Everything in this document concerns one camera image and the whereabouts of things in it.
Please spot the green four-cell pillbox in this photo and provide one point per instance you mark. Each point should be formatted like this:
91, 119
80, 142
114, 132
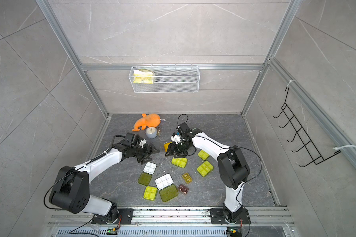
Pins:
146, 176

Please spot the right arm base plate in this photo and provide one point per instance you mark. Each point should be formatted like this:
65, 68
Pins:
224, 216

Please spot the amber lid small pillbox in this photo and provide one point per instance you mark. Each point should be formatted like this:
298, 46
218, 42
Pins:
166, 146

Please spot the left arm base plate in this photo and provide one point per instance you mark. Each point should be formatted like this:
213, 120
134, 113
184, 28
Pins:
124, 215

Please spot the dark red small pillbox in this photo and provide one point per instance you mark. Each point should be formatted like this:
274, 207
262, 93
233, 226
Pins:
183, 189

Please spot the small green pillbox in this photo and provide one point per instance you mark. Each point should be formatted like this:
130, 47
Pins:
203, 155

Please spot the green lid six-cell pillbox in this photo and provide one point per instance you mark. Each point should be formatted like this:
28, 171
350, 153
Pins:
180, 162

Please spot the orange whale toy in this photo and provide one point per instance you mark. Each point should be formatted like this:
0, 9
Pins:
151, 120

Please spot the black wall hook rack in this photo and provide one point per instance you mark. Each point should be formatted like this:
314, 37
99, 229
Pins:
301, 134

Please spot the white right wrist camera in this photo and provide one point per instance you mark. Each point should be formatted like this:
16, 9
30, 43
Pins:
176, 138

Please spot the white wire wall basket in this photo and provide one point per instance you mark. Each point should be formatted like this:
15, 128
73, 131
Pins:
169, 79

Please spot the metal base rail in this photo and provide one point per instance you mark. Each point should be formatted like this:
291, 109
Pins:
173, 222

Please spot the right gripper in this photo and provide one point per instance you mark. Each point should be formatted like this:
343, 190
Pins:
173, 148

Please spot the small yellow clear pillbox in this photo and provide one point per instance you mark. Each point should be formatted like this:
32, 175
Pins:
187, 178

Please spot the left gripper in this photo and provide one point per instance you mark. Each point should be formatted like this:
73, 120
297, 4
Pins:
148, 152

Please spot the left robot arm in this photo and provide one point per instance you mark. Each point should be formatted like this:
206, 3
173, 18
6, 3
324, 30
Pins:
71, 189

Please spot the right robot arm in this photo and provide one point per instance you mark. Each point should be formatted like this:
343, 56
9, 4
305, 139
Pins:
233, 168

